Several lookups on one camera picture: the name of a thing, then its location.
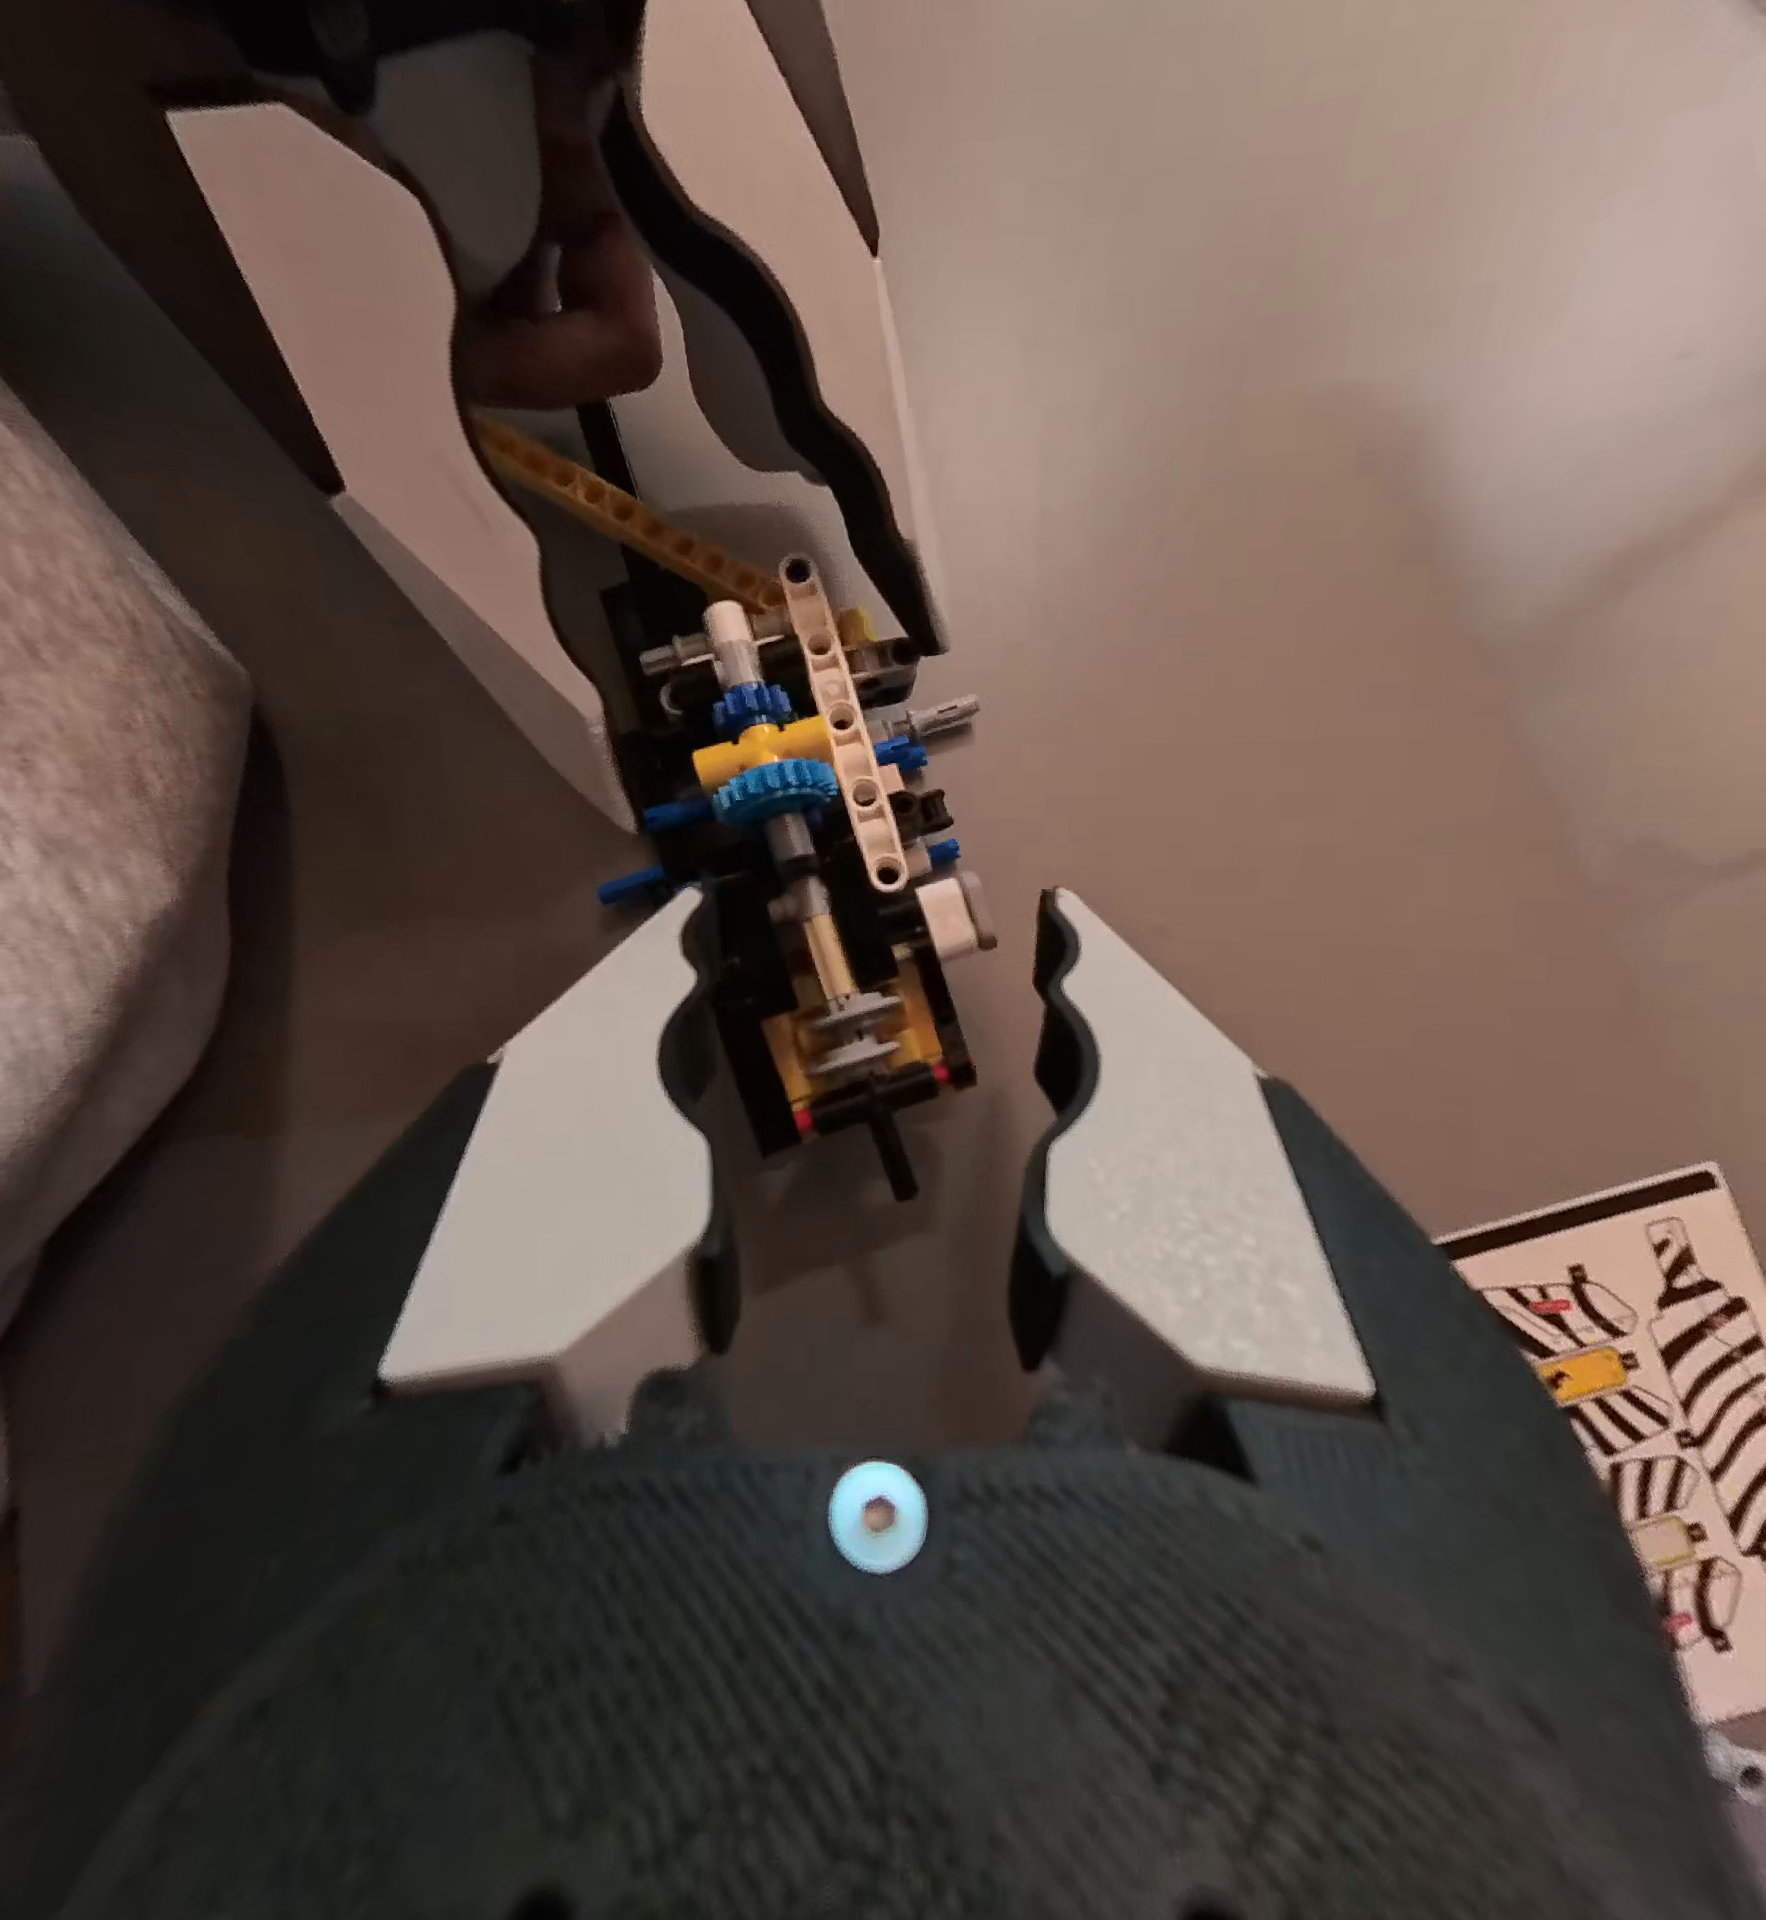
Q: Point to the person's left hand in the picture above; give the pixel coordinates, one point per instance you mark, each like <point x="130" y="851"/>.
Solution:
<point x="590" y="327"/>

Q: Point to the grey fabric cushion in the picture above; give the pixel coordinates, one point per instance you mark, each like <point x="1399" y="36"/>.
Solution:
<point x="61" y="830"/>

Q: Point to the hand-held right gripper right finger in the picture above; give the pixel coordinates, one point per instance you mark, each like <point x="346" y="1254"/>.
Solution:
<point x="1203" y="1233"/>

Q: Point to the small grey lego piece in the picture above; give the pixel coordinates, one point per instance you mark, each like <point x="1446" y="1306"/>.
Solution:
<point x="1748" y="1770"/>

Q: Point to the zebra striped sticker sheet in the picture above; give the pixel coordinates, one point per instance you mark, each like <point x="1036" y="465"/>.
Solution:
<point x="1692" y="1352"/>

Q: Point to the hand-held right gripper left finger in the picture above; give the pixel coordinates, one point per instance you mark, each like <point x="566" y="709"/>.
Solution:
<point x="556" y="1202"/>

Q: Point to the black yellow lego vehicle model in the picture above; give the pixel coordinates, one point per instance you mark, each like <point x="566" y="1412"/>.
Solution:
<point x="793" y="761"/>

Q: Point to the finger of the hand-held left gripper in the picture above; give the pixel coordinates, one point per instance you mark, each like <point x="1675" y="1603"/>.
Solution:
<point x="830" y="287"/>
<point x="376" y="389"/>

